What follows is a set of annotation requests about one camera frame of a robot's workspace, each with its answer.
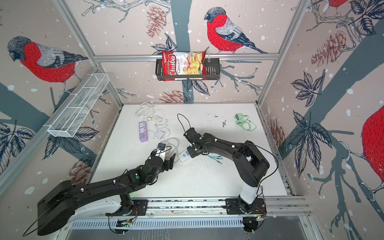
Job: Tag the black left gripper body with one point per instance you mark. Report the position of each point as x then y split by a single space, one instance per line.
165 165

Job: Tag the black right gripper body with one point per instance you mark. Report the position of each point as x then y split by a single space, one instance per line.
192 151

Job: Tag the white blue power strip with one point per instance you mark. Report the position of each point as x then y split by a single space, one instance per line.
173 148

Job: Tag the teal charger with cable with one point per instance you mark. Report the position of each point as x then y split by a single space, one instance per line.
217 159

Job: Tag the purple power strip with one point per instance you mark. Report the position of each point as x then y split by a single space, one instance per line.
143 132

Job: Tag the light green charger with cable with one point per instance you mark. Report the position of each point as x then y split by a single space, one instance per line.
244 123

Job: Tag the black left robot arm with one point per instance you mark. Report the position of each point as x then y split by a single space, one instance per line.
57 207

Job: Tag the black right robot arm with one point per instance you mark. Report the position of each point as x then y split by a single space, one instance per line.
250 163

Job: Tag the red cassava chips bag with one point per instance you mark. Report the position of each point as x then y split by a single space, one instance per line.
176 64

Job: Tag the white charger adapter with cable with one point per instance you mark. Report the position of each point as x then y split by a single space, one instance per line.
161 127

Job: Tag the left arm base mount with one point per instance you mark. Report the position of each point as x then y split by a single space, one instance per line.
128 207

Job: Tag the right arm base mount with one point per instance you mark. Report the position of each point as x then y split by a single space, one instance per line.
236 206

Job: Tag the black wire wall basket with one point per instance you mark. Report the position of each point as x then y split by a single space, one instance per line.
209 70

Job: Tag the white mesh wall shelf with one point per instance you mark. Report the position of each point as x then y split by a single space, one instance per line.
71 118

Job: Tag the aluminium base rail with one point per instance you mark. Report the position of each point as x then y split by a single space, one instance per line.
193 207

